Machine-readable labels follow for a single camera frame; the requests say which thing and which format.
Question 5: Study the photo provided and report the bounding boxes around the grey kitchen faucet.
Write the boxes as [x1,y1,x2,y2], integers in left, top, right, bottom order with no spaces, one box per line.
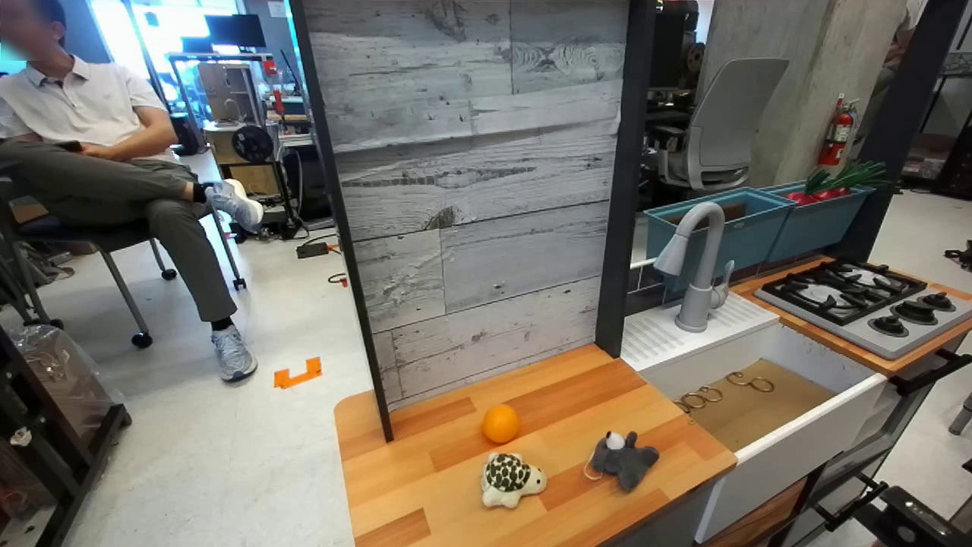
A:
[650,196,741,336]

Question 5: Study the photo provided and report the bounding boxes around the grey wood panel backdrop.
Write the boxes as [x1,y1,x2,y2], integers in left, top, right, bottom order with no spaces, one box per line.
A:
[301,0,632,409]

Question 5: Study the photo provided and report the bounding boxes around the orange fruit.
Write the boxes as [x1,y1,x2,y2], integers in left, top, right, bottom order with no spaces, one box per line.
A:
[480,402,524,449]

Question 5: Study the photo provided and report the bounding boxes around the spotted turtle plush toy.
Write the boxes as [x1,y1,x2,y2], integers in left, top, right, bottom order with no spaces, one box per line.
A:
[475,449,549,514]

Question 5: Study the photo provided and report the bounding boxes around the grey plush animal toy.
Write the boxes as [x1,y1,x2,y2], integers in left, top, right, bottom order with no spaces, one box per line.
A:
[583,428,662,496]

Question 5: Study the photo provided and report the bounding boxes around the grey office chair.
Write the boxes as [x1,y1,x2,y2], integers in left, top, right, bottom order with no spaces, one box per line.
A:
[643,53,791,196]

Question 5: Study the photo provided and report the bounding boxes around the background shelf with equipment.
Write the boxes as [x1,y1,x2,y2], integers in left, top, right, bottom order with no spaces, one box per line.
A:
[168,10,311,209]

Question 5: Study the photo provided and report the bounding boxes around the brown cardboard sheet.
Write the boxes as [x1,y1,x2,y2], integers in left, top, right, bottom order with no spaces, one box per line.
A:
[674,356,838,456]

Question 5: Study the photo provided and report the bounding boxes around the blue plastic bin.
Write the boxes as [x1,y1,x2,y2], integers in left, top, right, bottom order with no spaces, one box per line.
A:
[759,179,881,268]

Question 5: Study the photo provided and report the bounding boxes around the white farmhouse sink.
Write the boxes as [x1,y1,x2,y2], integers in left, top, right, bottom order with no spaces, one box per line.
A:
[618,292,905,543]

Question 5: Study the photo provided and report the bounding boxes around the green vegetables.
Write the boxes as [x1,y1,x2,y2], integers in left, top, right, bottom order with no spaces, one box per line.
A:
[802,157,897,201]

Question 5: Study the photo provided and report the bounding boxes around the red fire extinguisher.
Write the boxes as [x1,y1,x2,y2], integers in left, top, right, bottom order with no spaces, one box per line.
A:
[815,95,858,174]

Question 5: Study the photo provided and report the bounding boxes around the gas cooktop with black grates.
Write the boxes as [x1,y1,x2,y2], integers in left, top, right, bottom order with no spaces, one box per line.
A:
[755,255,972,365]

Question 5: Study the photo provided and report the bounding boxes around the black rolling chair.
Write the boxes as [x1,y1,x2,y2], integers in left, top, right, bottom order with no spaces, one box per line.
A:
[0,175,253,351]

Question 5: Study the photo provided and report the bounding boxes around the seated person in white shirt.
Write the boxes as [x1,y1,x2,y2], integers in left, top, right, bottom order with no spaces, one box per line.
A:
[0,0,266,386]

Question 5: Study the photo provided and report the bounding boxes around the dark storage rack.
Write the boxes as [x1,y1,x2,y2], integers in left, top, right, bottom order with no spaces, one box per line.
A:
[0,318,133,547]

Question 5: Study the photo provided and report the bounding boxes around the thin black frame post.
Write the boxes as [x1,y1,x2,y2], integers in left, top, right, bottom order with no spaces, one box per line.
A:
[287,0,398,442]

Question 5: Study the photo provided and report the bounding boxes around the wide black frame post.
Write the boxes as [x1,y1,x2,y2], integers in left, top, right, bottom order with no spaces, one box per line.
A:
[593,0,662,361]

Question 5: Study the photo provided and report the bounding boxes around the orange floor bracket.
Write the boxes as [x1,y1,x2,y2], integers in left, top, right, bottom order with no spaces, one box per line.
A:
[271,351,326,391]

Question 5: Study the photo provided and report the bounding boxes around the tall slanted black frame post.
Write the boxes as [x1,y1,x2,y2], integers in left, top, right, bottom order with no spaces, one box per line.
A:
[834,0,972,268]

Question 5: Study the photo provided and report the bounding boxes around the black metal equipment frame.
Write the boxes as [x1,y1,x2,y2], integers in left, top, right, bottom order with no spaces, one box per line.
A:
[776,442,972,547]

